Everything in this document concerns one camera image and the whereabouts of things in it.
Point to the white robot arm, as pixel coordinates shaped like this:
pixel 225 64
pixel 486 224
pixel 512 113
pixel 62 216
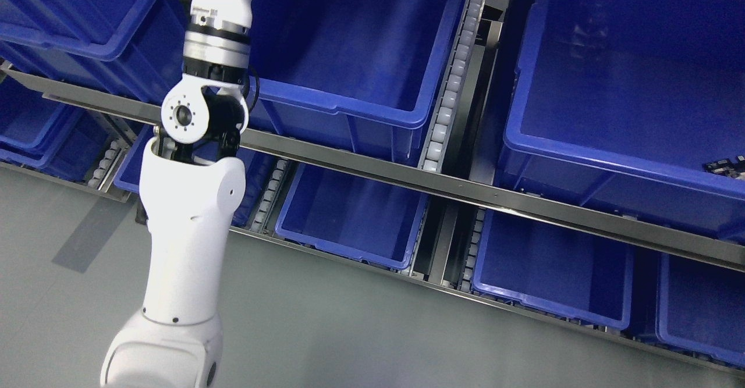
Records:
pixel 190 184

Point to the steel shelf rack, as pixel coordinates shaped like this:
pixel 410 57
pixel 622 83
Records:
pixel 658 238

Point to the blue plastic bin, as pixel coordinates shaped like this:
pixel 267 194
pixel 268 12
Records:
pixel 56 139
pixel 700 308
pixel 131 48
pixel 352 217
pixel 359 75
pixel 619 104
pixel 560 271

